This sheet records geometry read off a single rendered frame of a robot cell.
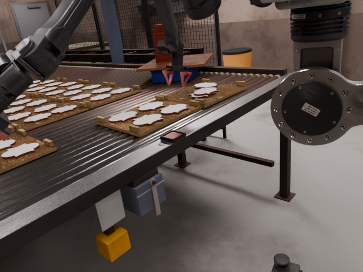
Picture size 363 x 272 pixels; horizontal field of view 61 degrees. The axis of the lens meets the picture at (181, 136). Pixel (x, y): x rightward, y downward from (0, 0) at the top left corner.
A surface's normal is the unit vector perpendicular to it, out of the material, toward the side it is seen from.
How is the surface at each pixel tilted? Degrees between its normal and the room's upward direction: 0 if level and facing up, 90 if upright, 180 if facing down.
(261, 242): 0
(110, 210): 90
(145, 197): 90
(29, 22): 90
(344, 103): 90
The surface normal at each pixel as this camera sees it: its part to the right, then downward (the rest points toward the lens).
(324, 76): -0.47, 0.39
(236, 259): -0.11, -0.92
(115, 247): 0.75, 0.17
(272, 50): -0.74, 0.33
